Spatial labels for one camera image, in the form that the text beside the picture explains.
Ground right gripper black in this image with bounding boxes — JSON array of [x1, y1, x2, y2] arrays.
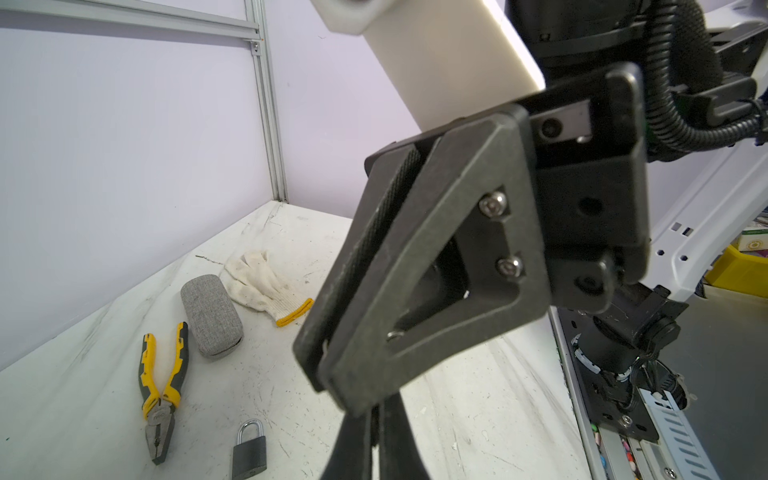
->
[[319, 62, 649, 415]]

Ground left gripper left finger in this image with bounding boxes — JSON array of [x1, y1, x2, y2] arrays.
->
[[320, 410, 373, 480]]

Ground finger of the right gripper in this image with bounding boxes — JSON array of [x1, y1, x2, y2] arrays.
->
[[293, 144, 424, 392]]

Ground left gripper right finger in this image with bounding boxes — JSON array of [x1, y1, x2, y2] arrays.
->
[[378, 393, 430, 480]]

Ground small black padlock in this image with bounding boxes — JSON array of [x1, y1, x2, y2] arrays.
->
[[231, 419, 268, 480]]

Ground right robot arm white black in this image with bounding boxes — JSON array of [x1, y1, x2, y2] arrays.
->
[[293, 1, 767, 416]]

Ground white work glove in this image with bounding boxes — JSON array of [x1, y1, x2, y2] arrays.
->
[[223, 250, 314, 328]]

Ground grey fabric case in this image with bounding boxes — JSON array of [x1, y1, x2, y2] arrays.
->
[[180, 274, 244, 360]]

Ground yellow black pliers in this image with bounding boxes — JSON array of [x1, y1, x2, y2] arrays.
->
[[138, 322, 190, 465]]

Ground yellow bin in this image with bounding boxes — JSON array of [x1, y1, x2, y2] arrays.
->
[[705, 245, 768, 298]]

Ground aluminium frame rail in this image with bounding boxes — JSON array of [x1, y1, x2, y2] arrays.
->
[[1, 1, 288, 201]]

